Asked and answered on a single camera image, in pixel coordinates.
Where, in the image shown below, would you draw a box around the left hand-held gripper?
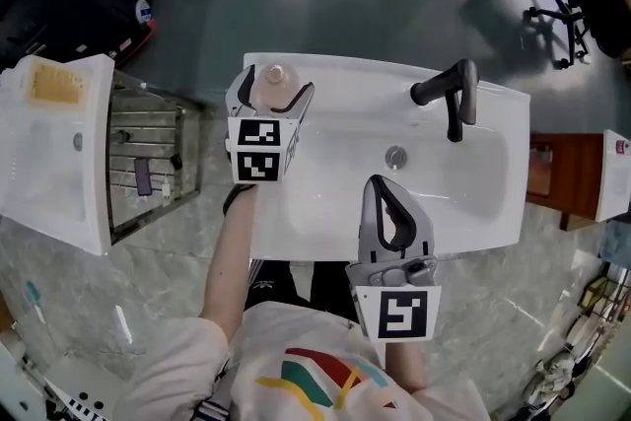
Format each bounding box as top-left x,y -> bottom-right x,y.
224,65 -> 316,186

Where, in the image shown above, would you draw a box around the white t-shirt with colour print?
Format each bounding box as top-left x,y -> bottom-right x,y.
111,299 -> 490,421

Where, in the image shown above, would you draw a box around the white square sink basin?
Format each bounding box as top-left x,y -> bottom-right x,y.
0,53 -> 116,257

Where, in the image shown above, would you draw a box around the person's right forearm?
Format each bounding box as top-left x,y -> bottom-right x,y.
383,338 -> 429,394

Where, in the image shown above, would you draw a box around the teal and white toothbrush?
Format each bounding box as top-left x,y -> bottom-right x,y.
24,280 -> 48,327

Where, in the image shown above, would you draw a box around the person's black trousers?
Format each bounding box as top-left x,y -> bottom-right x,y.
243,259 -> 362,327

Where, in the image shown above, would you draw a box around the purple phone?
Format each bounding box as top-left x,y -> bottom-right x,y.
133,157 -> 155,198

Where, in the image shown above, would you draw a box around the brown wooden vanity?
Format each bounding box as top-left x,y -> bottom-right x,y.
525,132 -> 606,234

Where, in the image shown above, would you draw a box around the white rectangular sink basin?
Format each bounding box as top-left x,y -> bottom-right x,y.
242,51 -> 532,263

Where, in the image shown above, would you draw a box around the pink soap bottle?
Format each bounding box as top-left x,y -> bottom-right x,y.
254,62 -> 302,110

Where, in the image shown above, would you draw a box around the black faucet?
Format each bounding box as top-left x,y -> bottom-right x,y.
409,58 -> 480,144

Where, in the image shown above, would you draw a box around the person's left forearm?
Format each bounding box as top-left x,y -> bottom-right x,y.
198,184 -> 260,342

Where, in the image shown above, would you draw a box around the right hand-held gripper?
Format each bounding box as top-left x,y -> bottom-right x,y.
344,174 -> 443,341

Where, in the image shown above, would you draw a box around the black wristband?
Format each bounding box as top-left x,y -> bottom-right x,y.
222,183 -> 258,217

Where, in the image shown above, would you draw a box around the small white vanity top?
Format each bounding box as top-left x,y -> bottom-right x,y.
594,128 -> 631,224

